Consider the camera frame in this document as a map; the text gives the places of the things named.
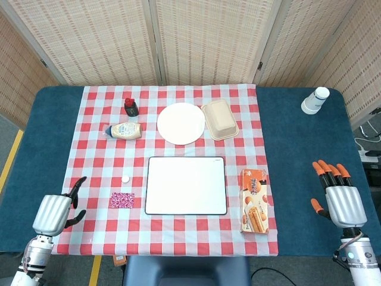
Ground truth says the pink patterned packet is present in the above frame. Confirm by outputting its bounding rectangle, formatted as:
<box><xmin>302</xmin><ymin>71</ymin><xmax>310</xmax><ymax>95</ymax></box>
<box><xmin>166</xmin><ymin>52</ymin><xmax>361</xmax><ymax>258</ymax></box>
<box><xmin>108</xmin><ymin>192</ymin><xmax>135</xmax><ymax>209</ymax></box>

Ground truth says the red white checked tablecloth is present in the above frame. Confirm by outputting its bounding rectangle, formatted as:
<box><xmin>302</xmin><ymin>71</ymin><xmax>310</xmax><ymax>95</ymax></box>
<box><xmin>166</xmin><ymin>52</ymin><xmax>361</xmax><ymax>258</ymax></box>
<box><xmin>51</xmin><ymin>84</ymin><xmax>280</xmax><ymax>257</ymax></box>

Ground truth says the orange biscuit roll box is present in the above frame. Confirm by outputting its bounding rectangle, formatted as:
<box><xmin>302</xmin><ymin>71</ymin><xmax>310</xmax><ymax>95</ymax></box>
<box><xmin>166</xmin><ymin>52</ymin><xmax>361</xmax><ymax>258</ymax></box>
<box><xmin>239</xmin><ymin>168</ymin><xmax>270</xmax><ymax>235</ymax></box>

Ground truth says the cream mayonnaise squeeze bottle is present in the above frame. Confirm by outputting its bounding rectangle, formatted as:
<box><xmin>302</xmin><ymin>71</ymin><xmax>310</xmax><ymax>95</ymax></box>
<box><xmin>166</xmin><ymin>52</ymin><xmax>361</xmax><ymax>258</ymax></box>
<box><xmin>102</xmin><ymin>122</ymin><xmax>143</xmax><ymax>140</ymax></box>

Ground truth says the white power strip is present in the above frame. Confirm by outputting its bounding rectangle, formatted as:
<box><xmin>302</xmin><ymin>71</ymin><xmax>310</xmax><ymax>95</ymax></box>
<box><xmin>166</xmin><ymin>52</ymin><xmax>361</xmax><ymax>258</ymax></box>
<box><xmin>358</xmin><ymin>150</ymin><xmax>381</xmax><ymax>163</ymax></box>

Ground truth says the beige food container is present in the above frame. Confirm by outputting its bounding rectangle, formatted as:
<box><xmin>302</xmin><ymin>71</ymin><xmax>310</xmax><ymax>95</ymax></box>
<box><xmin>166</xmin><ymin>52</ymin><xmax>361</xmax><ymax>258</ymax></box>
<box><xmin>201</xmin><ymin>98</ymin><xmax>240</xmax><ymax>141</ymax></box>

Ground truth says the white paper plate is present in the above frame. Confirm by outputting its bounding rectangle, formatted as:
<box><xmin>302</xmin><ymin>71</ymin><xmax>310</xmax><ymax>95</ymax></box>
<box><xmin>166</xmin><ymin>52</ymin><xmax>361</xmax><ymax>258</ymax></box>
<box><xmin>157</xmin><ymin>102</ymin><xmax>206</xmax><ymax>146</ymax></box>

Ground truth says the right silver orange-tipped robot hand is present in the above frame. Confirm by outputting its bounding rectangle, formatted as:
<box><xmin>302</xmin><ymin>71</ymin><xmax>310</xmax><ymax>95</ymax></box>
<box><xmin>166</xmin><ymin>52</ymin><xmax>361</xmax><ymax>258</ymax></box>
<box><xmin>311</xmin><ymin>160</ymin><xmax>368</xmax><ymax>230</ymax></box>

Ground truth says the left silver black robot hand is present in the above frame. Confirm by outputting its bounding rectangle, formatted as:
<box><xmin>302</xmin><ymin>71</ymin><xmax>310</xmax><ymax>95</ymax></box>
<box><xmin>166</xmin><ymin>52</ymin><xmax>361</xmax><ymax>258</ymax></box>
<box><xmin>32</xmin><ymin>176</ymin><xmax>88</xmax><ymax>237</ymax></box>

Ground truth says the dark blue robot torso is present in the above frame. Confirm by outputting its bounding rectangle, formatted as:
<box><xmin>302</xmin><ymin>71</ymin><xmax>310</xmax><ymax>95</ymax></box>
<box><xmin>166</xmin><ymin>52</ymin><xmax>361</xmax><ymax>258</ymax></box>
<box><xmin>123</xmin><ymin>255</ymin><xmax>251</xmax><ymax>286</ymax></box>

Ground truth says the white rectangular board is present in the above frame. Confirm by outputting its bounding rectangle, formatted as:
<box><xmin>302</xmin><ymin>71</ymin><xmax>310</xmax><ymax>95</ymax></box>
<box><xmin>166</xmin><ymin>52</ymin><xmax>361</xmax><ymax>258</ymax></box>
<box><xmin>145</xmin><ymin>156</ymin><xmax>228</xmax><ymax>216</ymax></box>

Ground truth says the white paper cup stack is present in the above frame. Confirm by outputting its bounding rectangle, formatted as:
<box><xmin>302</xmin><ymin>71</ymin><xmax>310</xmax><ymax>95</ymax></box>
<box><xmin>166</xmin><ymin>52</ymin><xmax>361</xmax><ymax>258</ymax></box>
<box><xmin>300</xmin><ymin>86</ymin><xmax>331</xmax><ymax>115</ymax></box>

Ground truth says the black floor cable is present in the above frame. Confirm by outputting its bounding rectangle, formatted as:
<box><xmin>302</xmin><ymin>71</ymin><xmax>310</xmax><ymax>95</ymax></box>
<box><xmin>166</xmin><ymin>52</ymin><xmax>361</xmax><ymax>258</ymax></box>
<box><xmin>249</xmin><ymin>267</ymin><xmax>296</xmax><ymax>286</ymax></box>

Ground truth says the red-capped soy sauce bottle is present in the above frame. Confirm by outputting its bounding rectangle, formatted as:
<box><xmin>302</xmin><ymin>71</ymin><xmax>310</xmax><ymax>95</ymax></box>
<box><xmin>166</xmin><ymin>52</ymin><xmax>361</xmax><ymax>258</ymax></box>
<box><xmin>123</xmin><ymin>97</ymin><xmax>139</xmax><ymax>117</ymax></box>

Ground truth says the woven folding screen panel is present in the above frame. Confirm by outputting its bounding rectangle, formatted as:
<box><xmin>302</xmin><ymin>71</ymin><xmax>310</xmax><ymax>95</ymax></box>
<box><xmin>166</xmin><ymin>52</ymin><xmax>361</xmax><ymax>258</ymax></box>
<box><xmin>0</xmin><ymin>0</ymin><xmax>163</xmax><ymax>87</ymax></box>
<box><xmin>0</xmin><ymin>8</ymin><xmax>60</xmax><ymax>129</ymax></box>
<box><xmin>306</xmin><ymin>0</ymin><xmax>381</xmax><ymax>129</ymax></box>
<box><xmin>148</xmin><ymin>0</ymin><xmax>282</xmax><ymax>86</ymax></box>
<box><xmin>254</xmin><ymin>0</ymin><xmax>361</xmax><ymax>88</ymax></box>

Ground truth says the blue table cover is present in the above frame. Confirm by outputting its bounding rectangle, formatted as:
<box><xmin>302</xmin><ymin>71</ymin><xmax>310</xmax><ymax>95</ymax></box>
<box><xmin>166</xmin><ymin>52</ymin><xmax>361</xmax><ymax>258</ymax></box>
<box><xmin>0</xmin><ymin>85</ymin><xmax>376</xmax><ymax>257</ymax></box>

